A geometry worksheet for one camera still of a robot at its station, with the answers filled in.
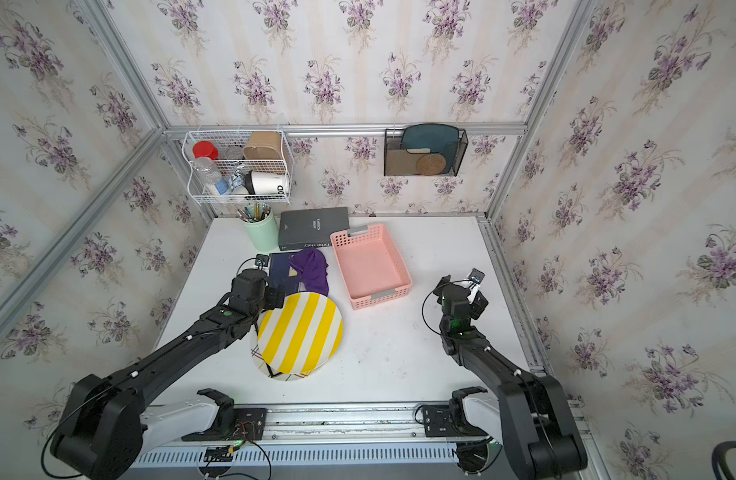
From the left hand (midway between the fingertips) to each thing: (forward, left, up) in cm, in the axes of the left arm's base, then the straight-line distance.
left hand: (269, 284), depth 86 cm
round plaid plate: (-17, +2, -11) cm, 20 cm away
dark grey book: (+30, -8, -8) cm, 32 cm away
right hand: (0, -58, 0) cm, 58 cm away
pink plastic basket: (+13, -30, -8) cm, 33 cm away
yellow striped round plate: (-11, -10, -10) cm, 18 cm away
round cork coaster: (+37, -50, +17) cm, 64 cm away
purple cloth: (+13, -10, -8) cm, 18 cm away
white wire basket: (+33, +12, +17) cm, 39 cm away
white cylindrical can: (+29, +3, +15) cm, 32 cm away
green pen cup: (+22, +7, +2) cm, 23 cm away
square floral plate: (-22, -5, -11) cm, 25 cm away
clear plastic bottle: (+29, +20, +17) cm, 39 cm away
